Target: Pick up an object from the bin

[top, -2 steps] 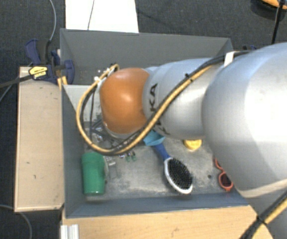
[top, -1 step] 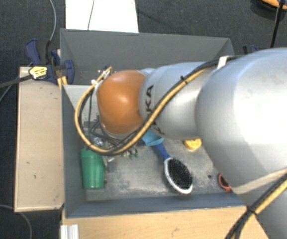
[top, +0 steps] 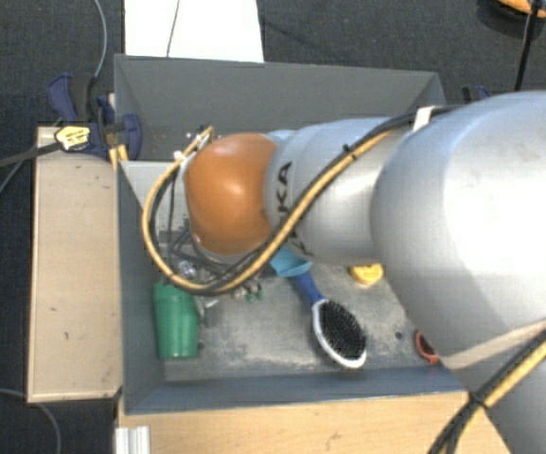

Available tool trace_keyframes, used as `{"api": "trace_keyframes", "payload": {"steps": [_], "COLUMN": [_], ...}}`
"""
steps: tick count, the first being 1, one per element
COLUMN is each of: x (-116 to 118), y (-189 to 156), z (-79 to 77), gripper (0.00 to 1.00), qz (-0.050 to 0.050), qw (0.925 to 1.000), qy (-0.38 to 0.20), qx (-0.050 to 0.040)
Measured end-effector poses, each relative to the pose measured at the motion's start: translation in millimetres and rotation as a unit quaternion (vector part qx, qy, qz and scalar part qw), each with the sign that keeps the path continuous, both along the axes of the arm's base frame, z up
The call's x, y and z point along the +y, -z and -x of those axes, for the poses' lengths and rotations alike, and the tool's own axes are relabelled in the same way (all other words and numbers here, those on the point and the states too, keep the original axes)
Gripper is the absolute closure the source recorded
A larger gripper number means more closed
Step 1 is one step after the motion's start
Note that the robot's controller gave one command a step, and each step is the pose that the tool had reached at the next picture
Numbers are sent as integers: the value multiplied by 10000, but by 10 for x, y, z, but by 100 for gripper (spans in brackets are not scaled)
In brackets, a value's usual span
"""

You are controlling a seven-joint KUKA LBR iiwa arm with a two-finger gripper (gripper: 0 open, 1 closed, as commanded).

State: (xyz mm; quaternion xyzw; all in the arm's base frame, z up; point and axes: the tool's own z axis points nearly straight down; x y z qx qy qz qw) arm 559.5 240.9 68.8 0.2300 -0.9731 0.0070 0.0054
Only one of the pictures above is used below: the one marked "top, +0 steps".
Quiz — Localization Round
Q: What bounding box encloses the grey metal bin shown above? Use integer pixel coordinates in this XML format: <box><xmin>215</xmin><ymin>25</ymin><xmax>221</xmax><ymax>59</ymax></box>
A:
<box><xmin>113</xmin><ymin>53</ymin><xmax>468</xmax><ymax>416</ymax></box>

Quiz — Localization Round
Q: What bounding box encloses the yellow round toy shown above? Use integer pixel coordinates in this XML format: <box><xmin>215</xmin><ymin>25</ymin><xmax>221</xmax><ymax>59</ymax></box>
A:
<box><xmin>348</xmin><ymin>263</ymin><xmax>385</xmax><ymax>288</ymax></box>

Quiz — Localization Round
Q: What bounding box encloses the orange and black ring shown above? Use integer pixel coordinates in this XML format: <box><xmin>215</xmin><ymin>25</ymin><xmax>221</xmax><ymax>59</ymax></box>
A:
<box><xmin>414</xmin><ymin>329</ymin><xmax>441</xmax><ymax>366</ymax></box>

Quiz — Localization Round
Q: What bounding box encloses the blue and white hairbrush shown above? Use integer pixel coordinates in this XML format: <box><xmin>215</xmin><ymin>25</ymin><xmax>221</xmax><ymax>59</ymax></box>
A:
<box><xmin>290</xmin><ymin>270</ymin><xmax>369</xmax><ymax>371</ymax></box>

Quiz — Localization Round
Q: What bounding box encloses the green plastic cup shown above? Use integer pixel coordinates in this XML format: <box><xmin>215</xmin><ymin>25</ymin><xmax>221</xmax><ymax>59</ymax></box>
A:
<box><xmin>152</xmin><ymin>279</ymin><xmax>203</xmax><ymax>361</ymax></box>

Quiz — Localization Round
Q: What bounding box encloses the light blue cloth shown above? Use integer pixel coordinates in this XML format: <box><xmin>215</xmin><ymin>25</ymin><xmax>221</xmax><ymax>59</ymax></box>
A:
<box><xmin>269</xmin><ymin>247</ymin><xmax>314</xmax><ymax>279</ymax></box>

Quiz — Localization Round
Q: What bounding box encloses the pale wood flat board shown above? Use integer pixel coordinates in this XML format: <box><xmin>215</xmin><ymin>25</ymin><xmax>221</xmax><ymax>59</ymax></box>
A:
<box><xmin>26</xmin><ymin>126</ymin><xmax>124</xmax><ymax>404</ymax></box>

